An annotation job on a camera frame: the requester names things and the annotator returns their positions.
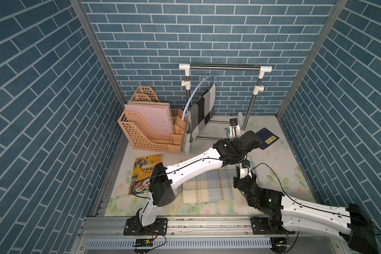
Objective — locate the small green circuit board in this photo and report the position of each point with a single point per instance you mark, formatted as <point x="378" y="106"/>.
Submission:
<point x="143" y="243"/>

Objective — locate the light blue clothes hanger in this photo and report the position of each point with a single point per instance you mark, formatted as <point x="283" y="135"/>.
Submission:
<point x="187" y="68"/>

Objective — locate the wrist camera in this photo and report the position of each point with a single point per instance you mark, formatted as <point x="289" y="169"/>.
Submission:
<point x="235" y="131"/>
<point x="244" y="168"/>

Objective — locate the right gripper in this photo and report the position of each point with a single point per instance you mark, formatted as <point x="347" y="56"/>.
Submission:
<point x="236" y="180"/>

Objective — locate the pink file folder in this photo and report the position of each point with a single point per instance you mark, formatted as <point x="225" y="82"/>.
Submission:
<point x="159" y="119"/>

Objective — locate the orange comic book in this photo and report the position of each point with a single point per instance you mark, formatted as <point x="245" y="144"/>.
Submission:
<point x="142" y="171"/>

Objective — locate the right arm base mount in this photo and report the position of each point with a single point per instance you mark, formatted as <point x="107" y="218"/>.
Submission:
<point x="262" y="226"/>

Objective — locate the white steel clothes rack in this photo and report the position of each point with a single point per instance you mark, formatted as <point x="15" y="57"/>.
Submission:
<point x="262" y="70"/>

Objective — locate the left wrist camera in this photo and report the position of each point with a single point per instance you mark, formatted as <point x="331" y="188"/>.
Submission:
<point x="235" y="131"/>

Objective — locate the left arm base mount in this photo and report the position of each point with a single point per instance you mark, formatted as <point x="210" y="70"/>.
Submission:
<point x="134" y="227"/>

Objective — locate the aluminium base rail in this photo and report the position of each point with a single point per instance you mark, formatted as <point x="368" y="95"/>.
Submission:
<point x="181" y="227"/>

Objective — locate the black white checkered scarf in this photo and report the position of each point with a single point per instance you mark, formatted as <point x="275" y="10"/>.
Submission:
<point x="201" y="113"/>

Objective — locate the dark blue book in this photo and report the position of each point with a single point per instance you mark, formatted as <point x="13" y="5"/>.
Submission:
<point x="267" y="137"/>

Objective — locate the orange plastic file organizer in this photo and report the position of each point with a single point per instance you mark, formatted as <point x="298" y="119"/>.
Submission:
<point x="139" y="133"/>

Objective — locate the pale plaid scarf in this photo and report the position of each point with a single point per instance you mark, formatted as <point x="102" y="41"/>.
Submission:
<point x="212" y="187"/>

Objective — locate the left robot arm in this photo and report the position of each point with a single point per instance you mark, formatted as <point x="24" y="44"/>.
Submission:
<point x="165" y="179"/>

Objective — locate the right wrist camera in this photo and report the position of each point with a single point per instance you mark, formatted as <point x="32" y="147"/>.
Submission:
<point x="244" y="168"/>

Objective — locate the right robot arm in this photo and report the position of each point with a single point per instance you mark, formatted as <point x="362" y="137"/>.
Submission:
<point x="288" y="215"/>

